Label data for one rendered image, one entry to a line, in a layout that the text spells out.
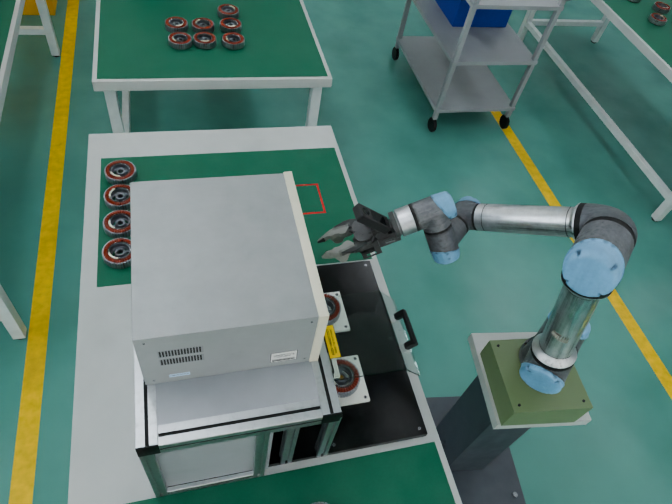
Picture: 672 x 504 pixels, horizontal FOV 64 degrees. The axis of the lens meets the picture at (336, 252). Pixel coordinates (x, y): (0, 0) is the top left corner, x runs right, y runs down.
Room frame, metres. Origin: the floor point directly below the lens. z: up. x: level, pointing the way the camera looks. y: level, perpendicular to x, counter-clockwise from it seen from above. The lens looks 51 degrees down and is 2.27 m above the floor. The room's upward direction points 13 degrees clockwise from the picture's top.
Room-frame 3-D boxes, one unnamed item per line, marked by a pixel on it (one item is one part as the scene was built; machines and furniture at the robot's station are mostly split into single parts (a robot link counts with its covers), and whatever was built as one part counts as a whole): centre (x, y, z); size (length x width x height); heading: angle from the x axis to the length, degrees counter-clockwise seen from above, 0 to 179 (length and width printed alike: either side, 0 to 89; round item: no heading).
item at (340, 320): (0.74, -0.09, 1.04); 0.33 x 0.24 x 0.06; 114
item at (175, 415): (0.72, 0.24, 1.09); 0.68 x 0.44 x 0.05; 24
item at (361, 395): (0.74, -0.10, 0.78); 0.15 x 0.15 x 0.01; 24
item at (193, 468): (0.39, 0.19, 0.91); 0.28 x 0.03 x 0.32; 114
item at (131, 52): (2.94, 1.08, 0.37); 1.85 x 1.10 x 0.75; 24
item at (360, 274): (0.84, -0.04, 0.76); 0.64 x 0.47 x 0.02; 24
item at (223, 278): (0.73, 0.25, 1.22); 0.44 x 0.39 x 0.20; 24
